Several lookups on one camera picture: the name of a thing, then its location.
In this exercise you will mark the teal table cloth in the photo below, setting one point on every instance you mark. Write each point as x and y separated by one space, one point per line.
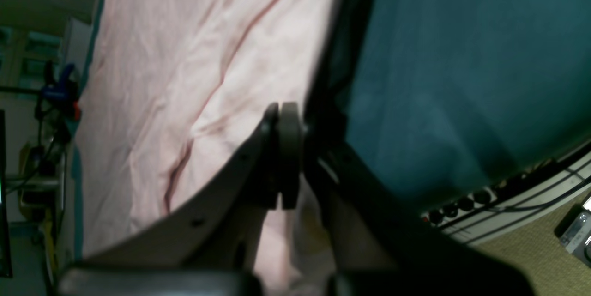
447 96

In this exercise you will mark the pink T-shirt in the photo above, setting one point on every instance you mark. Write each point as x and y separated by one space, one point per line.
173 88

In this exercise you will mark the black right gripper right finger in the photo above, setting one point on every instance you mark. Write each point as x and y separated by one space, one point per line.
381 247

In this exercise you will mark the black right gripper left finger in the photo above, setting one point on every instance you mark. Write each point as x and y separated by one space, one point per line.
207 247

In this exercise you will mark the orange blue clamp bottom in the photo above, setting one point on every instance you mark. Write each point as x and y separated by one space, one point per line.
60 94

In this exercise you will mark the white power strip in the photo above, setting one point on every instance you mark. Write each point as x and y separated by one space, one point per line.
493 211

